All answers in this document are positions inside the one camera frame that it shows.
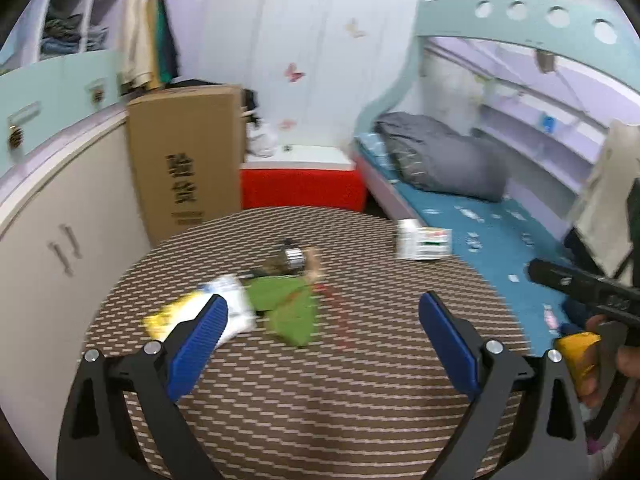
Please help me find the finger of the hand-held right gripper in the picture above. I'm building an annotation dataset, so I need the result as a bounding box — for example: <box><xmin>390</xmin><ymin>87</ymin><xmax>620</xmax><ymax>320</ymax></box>
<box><xmin>527</xmin><ymin>258</ymin><xmax>640</xmax><ymax>322</ymax></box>

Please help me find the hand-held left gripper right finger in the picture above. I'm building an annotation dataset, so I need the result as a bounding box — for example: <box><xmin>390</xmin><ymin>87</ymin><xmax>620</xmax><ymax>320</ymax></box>
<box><xmin>419</xmin><ymin>290</ymin><xmax>592</xmax><ymax>480</ymax></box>

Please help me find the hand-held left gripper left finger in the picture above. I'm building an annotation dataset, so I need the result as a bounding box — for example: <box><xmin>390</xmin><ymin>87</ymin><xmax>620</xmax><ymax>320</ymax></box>
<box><xmin>57</xmin><ymin>292</ymin><xmax>231</xmax><ymax>480</ymax></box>

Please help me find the white yellow packet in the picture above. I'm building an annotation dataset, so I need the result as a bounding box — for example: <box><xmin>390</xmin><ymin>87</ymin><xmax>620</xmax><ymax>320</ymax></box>
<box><xmin>142</xmin><ymin>274</ymin><xmax>258</xmax><ymax>347</ymax></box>

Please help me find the green cloth piece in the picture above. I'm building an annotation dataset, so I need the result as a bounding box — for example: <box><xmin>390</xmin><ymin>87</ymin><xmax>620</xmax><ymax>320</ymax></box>
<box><xmin>248</xmin><ymin>276</ymin><xmax>321</xmax><ymax>349</ymax></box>

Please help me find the person's right hand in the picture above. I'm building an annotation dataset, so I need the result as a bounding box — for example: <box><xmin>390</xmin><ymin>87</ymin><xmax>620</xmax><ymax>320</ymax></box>
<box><xmin>579</xmin><ymin>314</ymin><xmax>640</xmax><ymax>442</ymax></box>

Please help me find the beige hanging cloth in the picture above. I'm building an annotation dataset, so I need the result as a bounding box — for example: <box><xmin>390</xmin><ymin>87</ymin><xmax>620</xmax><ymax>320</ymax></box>
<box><xmin>569</xmin><ymin>120</ymin><xmax>640</xmax><ymax>282</ymax></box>

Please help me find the blue patterned bed sheet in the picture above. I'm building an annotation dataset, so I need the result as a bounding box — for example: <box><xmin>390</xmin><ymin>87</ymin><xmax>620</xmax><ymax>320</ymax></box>
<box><xmin>392</xmin><ymin>180</ymin><xmax>592</xmax><ymax>357</ymax></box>

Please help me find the white printed carton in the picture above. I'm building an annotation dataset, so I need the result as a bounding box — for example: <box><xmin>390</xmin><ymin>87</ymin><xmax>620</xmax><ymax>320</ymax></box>
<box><xmin>396</xmin><ymin>219</ymin><xmax>454</xmax><ymax>262</ymax></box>

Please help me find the silver can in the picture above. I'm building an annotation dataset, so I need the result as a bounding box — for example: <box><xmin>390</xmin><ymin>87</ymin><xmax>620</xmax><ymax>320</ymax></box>
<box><xmin>277</xmin><ymin>241</ymin><xmax>307</xmax><ymax>275</ymax></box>

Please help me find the beige paper scrap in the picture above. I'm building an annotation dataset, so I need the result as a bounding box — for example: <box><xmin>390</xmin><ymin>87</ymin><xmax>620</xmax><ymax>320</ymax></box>
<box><xmin>302</xmin><ymin>248</ymin><xmax>325</xmax><ymax>284</ymax></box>

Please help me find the round striped table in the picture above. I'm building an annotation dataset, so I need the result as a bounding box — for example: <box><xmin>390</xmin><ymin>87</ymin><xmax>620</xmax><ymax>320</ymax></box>
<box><xmin>80</xmin><ymin>206</ymin><xmax>532</xmax><ymax>480</ymax></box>

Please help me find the white cabinet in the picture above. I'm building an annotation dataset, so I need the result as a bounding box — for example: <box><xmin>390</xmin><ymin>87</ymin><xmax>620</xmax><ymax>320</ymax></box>
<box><xmin>0</xmin><ymin>109</ymin><xmax>152</xmax><ymax>463</ymax></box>

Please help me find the red storage box white lid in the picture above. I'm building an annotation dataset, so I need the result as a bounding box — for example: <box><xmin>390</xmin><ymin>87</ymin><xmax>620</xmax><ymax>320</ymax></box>
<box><xmin>239</xmin><ymin>143</ymin><xmax>369</xmax><ymax>214</ymax></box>

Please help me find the brown cardboard box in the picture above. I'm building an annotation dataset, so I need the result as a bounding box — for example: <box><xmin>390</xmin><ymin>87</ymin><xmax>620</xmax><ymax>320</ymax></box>
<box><xmin>125</xmin><ymin>83</ymin><xmax>247</xmax><ymax>247</ymax></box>

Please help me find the grey folded duvet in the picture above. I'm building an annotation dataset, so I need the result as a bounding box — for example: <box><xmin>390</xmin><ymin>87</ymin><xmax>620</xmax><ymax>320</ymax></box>
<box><xmin>374</xmin><ymin>112</ymin><xmax>509</xmax><ymax>204</ymax></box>

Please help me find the light blue patterned pillow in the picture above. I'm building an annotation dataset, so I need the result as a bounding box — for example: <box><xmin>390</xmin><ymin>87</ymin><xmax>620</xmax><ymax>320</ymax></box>
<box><xmin>356</xmin><ymin>132</ymin><xmax>402</xmax><ymax>184</ymax></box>

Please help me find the white plastic bag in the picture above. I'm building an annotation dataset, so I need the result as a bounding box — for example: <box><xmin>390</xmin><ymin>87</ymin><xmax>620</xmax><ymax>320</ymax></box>
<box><xmin>247</xmin><ymin>122</ymin><xmax>276</xmax><ymax>157</ymax></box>

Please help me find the black bag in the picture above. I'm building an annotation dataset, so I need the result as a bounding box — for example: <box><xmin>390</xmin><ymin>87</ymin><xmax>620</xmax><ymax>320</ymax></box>
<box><xmin>242</xmin><ymin>88</ymin><xmax>260</xmax><ymax>124</ymax></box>

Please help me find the teal bunk bed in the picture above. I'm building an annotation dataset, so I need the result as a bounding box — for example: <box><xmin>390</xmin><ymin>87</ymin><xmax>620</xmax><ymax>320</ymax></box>
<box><xmin>350</xmin><ymin>0</ymin><xmax>640</xmax><ymax>361</ymax></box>

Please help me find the teal drawer unit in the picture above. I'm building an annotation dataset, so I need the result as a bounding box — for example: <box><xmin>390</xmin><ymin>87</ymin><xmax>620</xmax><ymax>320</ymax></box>
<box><xmin>0</xmin><ymin>49</ymin><xmax>132</xmax><ymax>172</ymax></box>

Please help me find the dark hanging garment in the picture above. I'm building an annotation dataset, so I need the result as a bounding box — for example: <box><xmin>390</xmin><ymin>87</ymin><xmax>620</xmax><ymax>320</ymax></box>
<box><xmin>160</xmin><ymin>0</ymin><xmax>182</xmax><ymax>82</ymax></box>

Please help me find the green hanging garment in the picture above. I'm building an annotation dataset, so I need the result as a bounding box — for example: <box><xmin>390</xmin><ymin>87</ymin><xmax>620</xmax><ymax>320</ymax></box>
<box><xmin>152</xmin><ymin>0</ymin><xmax>169</xmax><ymax>87</ymax></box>

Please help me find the beige hanging garment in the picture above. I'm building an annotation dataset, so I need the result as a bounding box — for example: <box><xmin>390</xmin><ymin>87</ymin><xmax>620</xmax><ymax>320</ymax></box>
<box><xmin>119</xmin><ymin>0</ymin><xmax>162</xmax><ymax>92</ymax></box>

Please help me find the folded jeans stack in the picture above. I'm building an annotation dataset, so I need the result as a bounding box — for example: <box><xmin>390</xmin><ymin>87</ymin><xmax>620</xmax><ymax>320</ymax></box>
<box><xmin>41</xmin><ymin>14</ymin><xmax>84</xmax><ymax>54</ymax></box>

